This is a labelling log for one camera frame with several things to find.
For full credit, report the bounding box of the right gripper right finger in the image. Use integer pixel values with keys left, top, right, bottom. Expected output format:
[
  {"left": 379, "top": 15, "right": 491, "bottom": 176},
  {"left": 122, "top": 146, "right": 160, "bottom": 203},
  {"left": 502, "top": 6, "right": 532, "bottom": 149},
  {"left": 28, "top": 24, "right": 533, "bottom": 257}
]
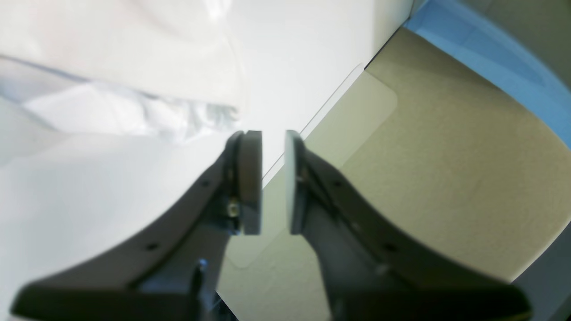
[{"left": 284, "top": 130, "right": 532, "bottom": 321}]

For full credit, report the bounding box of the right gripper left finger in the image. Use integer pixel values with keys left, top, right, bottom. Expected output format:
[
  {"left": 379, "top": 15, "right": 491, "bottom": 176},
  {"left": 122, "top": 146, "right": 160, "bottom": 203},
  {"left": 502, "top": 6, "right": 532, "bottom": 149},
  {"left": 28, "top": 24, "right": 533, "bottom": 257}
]
[{"left": 12, "top": 131, "right": 262, "bottom": 321}]

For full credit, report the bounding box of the white t-shirt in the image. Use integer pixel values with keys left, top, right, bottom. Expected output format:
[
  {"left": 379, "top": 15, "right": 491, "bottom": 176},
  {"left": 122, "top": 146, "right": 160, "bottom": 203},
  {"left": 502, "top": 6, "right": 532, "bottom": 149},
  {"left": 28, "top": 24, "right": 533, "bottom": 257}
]
[{"left": 1, "top": 0, "right": 247, "bottom": 163}]

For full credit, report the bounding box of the beige chair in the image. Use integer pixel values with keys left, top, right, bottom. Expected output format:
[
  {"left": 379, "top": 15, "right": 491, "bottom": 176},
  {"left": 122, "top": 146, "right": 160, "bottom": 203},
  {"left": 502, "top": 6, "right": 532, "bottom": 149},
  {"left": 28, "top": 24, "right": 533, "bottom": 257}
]
[{"left": 217, "top": 0, "right": 570, "bottom": 321}]

